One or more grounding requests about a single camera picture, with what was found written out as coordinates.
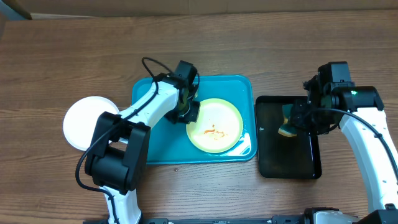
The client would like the green yellow sponge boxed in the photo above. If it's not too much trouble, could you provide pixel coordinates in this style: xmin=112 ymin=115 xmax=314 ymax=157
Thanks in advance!
xmin=278 ymin=104 xmax=297 ymax=138

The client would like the green rimmed plate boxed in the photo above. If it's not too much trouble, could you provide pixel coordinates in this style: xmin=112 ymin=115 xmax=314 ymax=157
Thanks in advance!
xmin=186 ymin=98 xmax=243 ymax=154

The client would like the white plate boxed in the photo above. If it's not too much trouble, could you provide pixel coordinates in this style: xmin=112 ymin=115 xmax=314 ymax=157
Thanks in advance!
xmin=63 ymin=96 xmax=119 ymax=151

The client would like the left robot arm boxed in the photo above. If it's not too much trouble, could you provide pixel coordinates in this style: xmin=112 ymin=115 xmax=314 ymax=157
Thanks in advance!
xmin=75 ymin=78 xmax=200 ymax=223

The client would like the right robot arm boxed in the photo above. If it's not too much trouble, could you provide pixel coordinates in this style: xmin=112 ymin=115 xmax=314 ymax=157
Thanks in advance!
xmin=282 ymin=86 xmax=397 ymax=223

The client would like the black rectangular tray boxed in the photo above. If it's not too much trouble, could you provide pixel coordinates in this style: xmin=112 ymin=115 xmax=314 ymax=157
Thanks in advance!
xmin=255 ymin=96 xmax=322 ymax=179

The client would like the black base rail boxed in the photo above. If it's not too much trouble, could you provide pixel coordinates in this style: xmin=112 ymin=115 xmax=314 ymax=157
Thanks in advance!
xmin=138 ymin=214 xmax=313 ymax=224

